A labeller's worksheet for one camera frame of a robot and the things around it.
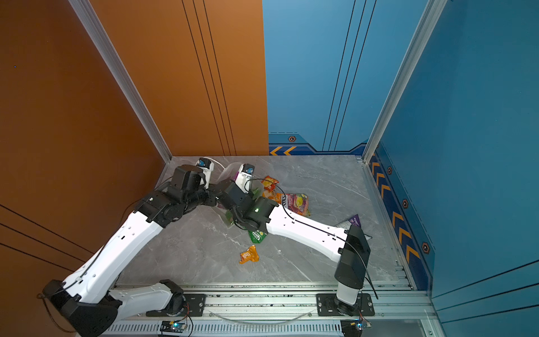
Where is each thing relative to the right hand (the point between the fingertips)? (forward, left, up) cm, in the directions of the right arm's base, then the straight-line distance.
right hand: (223, 186), depth 72 cm
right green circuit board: (-37, -44, -31) cm, 65 cm away
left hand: (+1, +3, -1) cm, 3 cm away
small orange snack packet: (+15, -17, -27) cm, 36 cm away
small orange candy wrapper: (-14, -7, -27) cm, 31 cm away
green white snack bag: (-6, -9, -28) cm, 30 cm away
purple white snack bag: (+1, -52, -26) cm, 58 cm away
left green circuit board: (-37, +18, -30) cm, 51 cm away
